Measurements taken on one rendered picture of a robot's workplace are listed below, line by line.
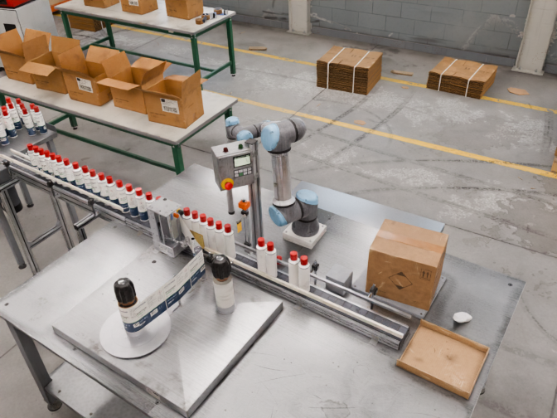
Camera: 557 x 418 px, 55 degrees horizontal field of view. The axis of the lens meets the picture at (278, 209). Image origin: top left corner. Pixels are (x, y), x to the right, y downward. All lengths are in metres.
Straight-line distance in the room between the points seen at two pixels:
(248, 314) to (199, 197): 1.04
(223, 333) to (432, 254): 0.97
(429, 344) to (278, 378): 0.66
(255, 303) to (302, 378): 0.43
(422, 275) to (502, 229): 2.19
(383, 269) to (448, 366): 0.48
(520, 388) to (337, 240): 1.38
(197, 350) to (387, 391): 0.79
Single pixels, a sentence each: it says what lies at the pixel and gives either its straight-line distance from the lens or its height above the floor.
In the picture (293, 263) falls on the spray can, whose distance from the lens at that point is 2.46.
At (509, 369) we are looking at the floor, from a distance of 3.59.
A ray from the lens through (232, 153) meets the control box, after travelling 2.42.
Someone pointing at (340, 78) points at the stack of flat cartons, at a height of 0.15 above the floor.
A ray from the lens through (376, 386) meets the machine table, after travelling 2.31.
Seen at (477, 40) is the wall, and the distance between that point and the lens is 7.53.
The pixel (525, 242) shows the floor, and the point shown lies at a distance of 4.49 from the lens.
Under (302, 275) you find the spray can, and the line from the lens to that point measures 2.47.
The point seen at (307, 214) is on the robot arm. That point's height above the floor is 1.02.
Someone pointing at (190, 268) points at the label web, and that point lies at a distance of 2.50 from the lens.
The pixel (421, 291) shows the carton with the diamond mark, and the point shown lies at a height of 0.96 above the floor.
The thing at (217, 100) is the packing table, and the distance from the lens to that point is 4.54.
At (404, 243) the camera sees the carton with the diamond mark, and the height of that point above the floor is 1.12.
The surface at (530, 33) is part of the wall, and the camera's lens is 7.34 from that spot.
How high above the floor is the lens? 2.70
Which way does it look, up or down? 37 degrees down
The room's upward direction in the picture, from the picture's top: 2 degrees counter-clockwise
